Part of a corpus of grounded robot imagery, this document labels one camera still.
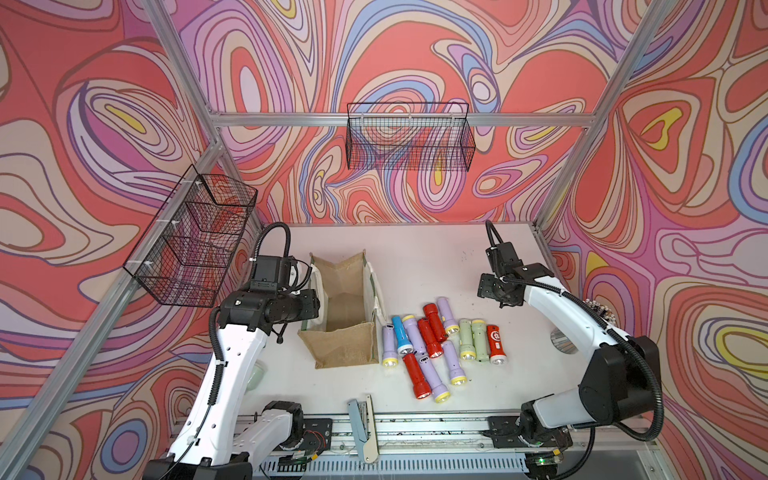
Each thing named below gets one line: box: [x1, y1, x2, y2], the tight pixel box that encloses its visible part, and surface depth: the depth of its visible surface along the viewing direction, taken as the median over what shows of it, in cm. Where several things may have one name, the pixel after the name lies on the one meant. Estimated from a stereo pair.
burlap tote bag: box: [297, 250, 387, 370], surface depth 84 cm
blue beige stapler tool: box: [348, 394, 379, 464], surface depth 73 cm
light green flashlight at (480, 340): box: [471, 319, 489, 363], surface depth 88 cm
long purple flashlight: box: [402, 315, 451, 403], surface depth 86 cm
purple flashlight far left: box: [382, 324, 399, 367], surface depth 87 cm
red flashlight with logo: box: [486, 324, 507, 366], surface depth 88 cm
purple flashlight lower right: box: [443, 340, 467, 386], surface depth 84 cm
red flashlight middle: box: [418, 318, 444, 358], surface depth 88 cm
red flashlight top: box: [423, 302, 449, 342], surface depth 93 cm
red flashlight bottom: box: [403, 353, 431, 399], surface depth 82 cm
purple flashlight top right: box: [436, 296, 460, 335], surface depth 93 cm
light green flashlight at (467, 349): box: [459, 318, 477, 361], surface depth 88 cm
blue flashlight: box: [392, 316, 414, 356], surface depth 88 cm
